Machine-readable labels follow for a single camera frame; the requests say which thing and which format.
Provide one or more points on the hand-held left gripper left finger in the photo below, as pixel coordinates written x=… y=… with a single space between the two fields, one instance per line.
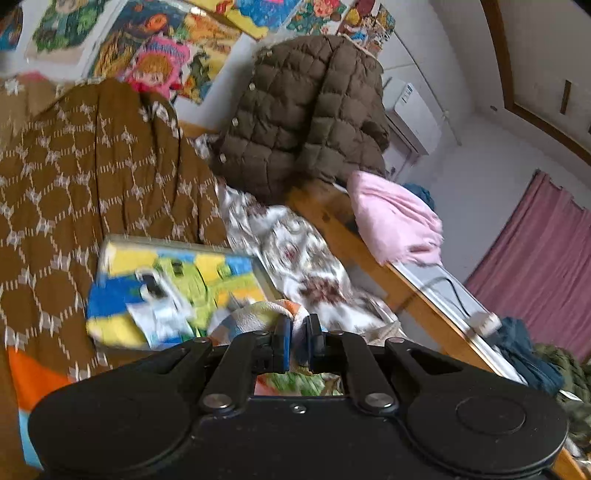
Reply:
x=282 y=344

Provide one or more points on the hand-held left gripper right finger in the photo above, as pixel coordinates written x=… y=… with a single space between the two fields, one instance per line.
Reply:
x=304 y=344

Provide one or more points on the striped colourful cloth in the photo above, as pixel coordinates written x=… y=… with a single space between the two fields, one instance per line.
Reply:
x=254 y=316

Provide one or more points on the green patterned cloth bag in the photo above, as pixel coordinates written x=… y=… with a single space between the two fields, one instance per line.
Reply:
x=295 y=383

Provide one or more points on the metal tray with colourful lining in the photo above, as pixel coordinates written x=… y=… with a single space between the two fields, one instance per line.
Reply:
x=203 y=272

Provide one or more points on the light blue mask packet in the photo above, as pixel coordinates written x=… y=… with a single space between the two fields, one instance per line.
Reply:
x=157 y=314

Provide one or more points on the white floral satin quilt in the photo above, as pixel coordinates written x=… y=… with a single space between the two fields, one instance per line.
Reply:
x=300 y=258

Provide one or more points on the pink folded blanket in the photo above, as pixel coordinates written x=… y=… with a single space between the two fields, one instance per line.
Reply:
x=392 y=217

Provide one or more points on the white power adapter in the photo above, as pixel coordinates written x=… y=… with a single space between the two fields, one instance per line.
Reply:
x=485 y=323

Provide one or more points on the blue garment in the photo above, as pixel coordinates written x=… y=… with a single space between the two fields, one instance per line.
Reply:
x=420 y=194

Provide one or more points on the dark blue jeans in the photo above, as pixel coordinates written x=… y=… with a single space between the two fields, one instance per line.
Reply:
x=526 y=350

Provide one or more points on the brown puffer jacket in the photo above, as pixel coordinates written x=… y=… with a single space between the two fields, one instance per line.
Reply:
x=300 y=115

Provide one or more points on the mauve curtain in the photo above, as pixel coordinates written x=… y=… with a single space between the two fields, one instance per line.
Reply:
x=531 y=267

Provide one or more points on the brown patterned quilt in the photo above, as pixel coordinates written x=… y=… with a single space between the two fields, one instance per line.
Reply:
x=92 y=184

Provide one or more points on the white air conditioner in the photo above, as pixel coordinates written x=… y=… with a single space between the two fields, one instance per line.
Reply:
x=411 y=115

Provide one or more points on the green knitted garment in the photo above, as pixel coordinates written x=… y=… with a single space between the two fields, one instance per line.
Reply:
x=570 y=387

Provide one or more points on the wooden bed frame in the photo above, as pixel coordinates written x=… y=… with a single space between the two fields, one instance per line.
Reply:
x=332 y=207

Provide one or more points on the group of colourful wall drawings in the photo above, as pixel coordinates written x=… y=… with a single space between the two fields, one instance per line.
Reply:
x=152 y=60

